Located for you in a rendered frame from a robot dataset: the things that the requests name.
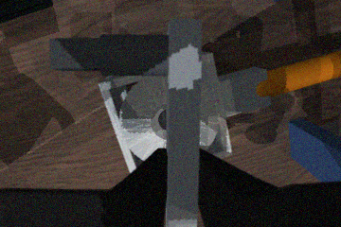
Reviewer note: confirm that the blue inverted u-shaped frame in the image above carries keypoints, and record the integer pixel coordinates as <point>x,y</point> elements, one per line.
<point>318,150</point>

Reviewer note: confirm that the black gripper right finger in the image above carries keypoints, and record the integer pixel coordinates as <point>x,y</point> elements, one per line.
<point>229,197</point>

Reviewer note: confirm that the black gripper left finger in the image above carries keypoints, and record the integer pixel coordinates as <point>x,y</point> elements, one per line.
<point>137,201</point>

